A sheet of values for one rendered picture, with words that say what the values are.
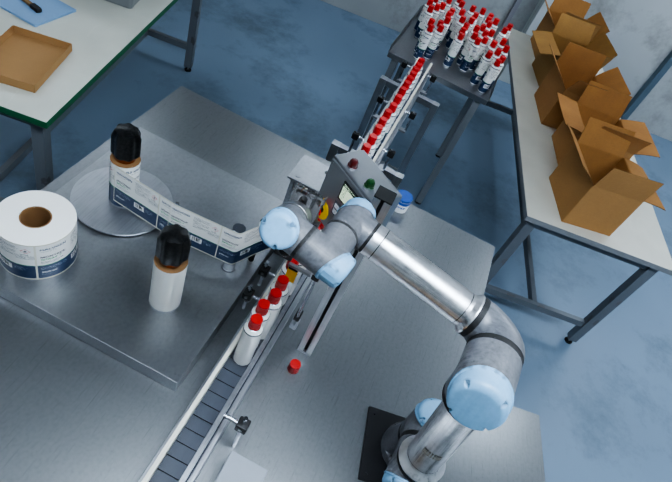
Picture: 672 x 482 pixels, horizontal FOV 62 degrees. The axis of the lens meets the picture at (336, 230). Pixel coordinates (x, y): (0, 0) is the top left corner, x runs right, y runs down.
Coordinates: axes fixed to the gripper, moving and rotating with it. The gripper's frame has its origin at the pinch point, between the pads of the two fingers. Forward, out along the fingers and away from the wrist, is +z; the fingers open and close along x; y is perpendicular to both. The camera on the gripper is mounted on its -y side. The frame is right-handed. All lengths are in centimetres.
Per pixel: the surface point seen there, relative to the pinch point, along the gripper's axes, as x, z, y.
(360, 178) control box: -8.0, -4.8, 13.9
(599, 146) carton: -99, 162, 61
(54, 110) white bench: 110, 63, -26
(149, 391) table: 16, -6, -62
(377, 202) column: -14.1, -10.9, 11.7
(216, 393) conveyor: 0, -4, -54
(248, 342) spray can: -1.2, -1.3, -38.3
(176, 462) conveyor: 0, -21, -64
